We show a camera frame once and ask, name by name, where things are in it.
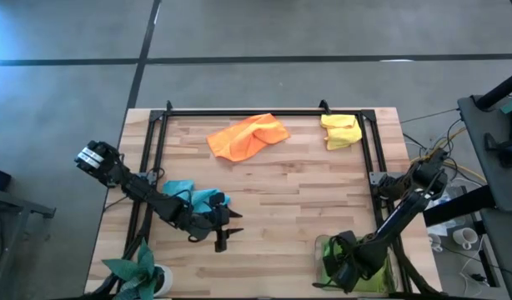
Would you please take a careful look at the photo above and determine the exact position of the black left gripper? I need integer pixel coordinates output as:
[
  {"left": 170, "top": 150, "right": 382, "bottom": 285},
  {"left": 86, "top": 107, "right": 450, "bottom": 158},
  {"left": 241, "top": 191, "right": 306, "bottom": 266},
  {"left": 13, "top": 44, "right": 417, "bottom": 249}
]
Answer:
[{"left": 183, "top": 203, "right": 244, "bottom": 253}]

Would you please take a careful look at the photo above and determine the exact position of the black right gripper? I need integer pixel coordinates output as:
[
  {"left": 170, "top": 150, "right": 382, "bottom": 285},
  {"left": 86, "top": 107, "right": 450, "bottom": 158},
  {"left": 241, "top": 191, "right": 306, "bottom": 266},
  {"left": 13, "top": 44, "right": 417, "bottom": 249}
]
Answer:
[{"left": 322, "top": 237, "right": 389, "bottom": 279}]

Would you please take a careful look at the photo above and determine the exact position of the green microfiber towel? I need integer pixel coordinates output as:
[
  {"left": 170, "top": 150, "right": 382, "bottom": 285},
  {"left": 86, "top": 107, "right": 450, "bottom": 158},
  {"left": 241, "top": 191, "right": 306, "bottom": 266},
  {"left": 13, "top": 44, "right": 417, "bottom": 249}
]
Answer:
[{"left": 320, "top": 240, "right": 394, "bottom": 295}]

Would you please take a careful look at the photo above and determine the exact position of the teal microfiber towel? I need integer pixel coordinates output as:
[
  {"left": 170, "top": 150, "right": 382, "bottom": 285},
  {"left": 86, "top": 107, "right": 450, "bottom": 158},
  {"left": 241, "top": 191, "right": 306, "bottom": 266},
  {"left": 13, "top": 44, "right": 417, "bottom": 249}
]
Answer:
[{"left": 161, "top": 178, "right": 232, "bottom": 214}]

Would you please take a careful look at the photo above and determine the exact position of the orange microfiber towel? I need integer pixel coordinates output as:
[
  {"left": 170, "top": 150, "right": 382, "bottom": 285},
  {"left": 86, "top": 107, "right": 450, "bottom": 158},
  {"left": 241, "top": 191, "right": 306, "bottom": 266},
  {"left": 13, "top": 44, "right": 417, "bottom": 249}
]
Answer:
[{"left": 206, "top": 112, "right": 291, "bottom": 163}]

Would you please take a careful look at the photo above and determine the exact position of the yellow microfiber towel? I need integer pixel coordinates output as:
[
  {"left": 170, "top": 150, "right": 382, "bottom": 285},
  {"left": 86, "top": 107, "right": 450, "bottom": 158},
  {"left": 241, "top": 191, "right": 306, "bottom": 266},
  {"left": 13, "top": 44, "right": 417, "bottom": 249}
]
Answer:
[{"left": 320, "top": 113, "right": 364, "bottom": 150}]

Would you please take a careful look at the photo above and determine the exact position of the clear plastic container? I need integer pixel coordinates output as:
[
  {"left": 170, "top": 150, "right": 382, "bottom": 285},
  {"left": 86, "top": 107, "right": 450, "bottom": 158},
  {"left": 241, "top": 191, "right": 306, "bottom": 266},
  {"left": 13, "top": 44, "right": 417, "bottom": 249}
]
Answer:
[{"left": 314, "top": 233, "right": 404, "bottom": 299}]

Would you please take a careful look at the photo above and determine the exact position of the small white cup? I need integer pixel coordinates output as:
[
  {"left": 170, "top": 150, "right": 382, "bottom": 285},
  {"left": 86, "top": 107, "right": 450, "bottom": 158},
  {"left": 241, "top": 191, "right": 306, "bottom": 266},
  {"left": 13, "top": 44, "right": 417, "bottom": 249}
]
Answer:
[{"left": 428, "top": 232, "right": 444, "bottom": 253}]

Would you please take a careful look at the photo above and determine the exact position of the white mug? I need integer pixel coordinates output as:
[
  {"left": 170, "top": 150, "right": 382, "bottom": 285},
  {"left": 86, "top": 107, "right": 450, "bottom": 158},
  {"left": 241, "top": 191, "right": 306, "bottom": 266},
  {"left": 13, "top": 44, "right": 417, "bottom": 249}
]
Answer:
[{"left": 452, "top": 227, "right": 479, "bottom": 250}]

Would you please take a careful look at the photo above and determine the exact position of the green artificial potted plant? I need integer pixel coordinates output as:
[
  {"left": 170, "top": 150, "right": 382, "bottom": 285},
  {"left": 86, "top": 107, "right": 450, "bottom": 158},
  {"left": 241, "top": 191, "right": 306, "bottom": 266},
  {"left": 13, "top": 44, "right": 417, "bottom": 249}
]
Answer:
[{"left": 101, "top": 237, "right": 174, "bottom": 300}]

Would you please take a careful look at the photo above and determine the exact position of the black metal beam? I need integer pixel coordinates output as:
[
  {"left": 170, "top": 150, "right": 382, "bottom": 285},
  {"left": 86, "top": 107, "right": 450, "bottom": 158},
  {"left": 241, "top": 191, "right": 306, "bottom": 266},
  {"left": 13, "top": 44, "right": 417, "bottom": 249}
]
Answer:
[{"left": 422, "top": 185, "right": 497, "bottom": 228}]

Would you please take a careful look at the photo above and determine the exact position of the dark grey side table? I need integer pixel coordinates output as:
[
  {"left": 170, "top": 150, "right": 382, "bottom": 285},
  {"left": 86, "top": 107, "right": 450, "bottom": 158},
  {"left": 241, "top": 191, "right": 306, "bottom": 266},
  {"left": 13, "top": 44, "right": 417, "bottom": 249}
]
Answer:
[{"left": 458, "top": 94, "right": 512, "bottom": 300}]

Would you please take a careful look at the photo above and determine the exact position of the black clamp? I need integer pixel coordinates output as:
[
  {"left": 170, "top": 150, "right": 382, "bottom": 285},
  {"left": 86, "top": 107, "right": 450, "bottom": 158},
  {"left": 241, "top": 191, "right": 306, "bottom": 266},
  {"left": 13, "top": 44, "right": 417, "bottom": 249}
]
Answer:
[{"left": 484, "top": 132, "right": 512, "bottom": 168}]

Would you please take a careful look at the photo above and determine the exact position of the black metal pole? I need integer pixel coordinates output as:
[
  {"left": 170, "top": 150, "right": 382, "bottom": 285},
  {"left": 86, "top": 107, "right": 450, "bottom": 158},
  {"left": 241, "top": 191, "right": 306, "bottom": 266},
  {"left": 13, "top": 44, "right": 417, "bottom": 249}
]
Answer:
[{"left": 476, "top": 68, "right": 512, "bottom": 110}]

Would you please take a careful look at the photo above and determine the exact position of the grey metal stand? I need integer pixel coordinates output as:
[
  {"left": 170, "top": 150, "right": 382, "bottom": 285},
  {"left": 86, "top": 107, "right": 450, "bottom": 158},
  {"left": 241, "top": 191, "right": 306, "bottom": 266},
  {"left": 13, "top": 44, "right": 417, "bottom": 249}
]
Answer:
[{"left": 0, "top": 186, "right": 57, "bottom": 300}]

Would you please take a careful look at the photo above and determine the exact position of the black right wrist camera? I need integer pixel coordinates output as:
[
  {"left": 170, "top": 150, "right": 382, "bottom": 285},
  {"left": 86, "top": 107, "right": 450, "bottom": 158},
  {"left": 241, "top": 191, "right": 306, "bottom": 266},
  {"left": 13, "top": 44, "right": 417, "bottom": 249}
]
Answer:
[{"left": 331, "top": 266, "right": 362, "bottom": 293}]

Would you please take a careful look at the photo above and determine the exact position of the black aluminium table frame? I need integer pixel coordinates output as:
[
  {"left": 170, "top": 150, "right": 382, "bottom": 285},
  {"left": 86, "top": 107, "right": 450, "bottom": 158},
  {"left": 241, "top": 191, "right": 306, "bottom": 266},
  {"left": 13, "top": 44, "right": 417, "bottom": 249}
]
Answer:
[{"left": 87, "top": 99, "right": 443, "bottom": 300}]

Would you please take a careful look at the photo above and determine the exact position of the yellow cable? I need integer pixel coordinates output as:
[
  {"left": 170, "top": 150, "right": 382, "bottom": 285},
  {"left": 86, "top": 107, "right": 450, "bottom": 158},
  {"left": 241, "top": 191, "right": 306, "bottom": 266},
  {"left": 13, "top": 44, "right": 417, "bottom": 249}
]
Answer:
[{"left": 441, "top": 127, "right": 489, "bottom": 185}]

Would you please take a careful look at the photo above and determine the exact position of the black floor cable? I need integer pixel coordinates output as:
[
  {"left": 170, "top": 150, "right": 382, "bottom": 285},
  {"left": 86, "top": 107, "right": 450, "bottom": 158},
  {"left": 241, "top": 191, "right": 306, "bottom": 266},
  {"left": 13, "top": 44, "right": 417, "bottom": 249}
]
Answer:
[{"left": 399, "top": 107, "right": 460, "bottom": 125}]

